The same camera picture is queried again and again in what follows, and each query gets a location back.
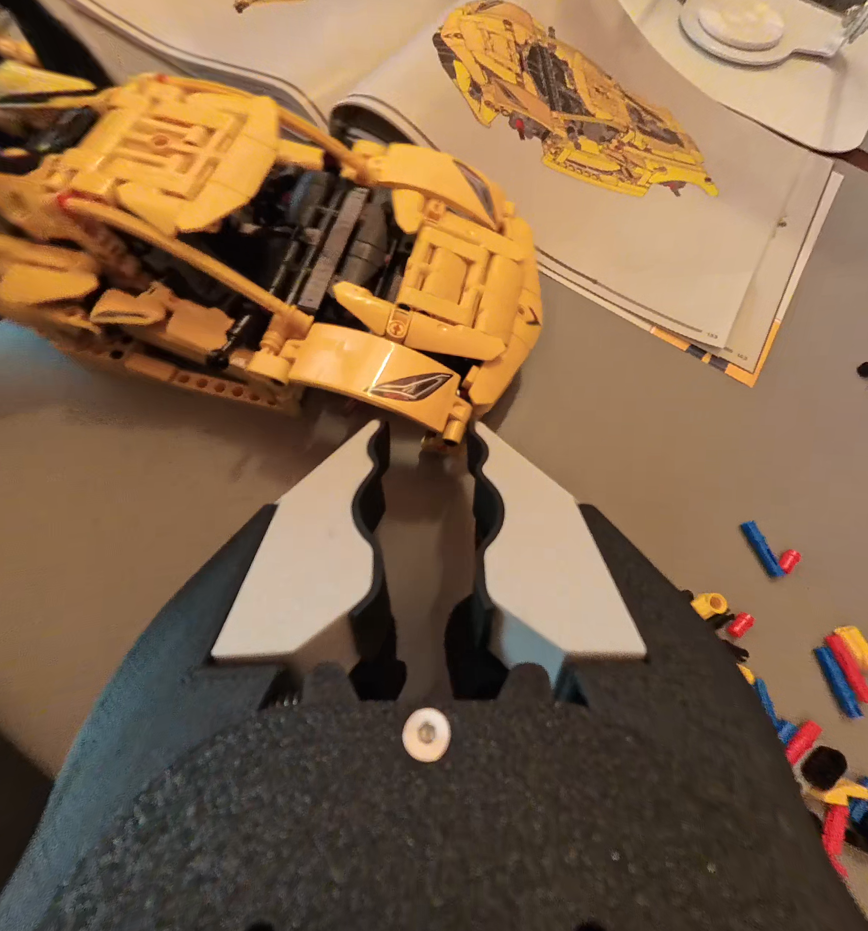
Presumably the pile of coloured brick pins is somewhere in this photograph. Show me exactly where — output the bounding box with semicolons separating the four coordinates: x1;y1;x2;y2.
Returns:
685;331;868;883

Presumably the grey desk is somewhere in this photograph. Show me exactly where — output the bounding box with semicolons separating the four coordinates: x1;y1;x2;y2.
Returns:
0;145;868;931

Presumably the instruction booklet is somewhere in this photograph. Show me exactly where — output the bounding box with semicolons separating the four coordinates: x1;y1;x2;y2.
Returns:
63;0;846;388

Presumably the yellow toy brick car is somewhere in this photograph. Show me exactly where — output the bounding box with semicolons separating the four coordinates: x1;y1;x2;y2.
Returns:
0;7;544;446

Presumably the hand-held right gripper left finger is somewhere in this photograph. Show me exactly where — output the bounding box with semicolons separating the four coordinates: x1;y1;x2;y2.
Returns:
210;418;408;666

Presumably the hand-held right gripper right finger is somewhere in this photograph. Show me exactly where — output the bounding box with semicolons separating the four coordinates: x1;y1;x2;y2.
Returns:
445;420;649;674

